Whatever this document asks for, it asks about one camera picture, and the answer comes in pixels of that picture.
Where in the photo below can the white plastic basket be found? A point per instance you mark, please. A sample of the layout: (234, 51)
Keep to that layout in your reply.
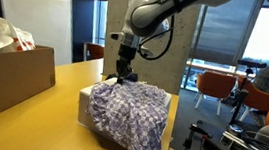
(83, 110)

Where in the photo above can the orange chair with white legs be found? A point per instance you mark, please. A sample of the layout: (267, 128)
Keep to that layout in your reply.
(256, 96)
(215, 84)

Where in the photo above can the black camera tripod stand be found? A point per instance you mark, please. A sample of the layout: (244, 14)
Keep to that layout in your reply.
(241, 96)

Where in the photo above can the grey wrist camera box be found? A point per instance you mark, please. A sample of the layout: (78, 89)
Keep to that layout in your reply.
(147, 52)

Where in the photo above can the orange chair with grey frame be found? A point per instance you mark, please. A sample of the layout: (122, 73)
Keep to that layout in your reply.
(94, 51)

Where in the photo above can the concrete pillar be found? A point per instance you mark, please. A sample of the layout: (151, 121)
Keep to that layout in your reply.
(176, 56)

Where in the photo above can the brown cardboard box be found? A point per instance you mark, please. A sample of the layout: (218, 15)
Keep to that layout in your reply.
(9, 82)

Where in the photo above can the purple checkered cloth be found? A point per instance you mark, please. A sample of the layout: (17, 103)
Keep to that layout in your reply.
(130, 118)

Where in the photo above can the black metal clamp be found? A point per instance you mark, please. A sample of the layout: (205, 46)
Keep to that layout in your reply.
(197, 133)

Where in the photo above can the white whiteboard panel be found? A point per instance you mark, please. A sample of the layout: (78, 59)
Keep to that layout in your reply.
(36, 17)

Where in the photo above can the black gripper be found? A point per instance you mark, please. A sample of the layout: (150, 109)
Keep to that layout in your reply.
(127, 53)

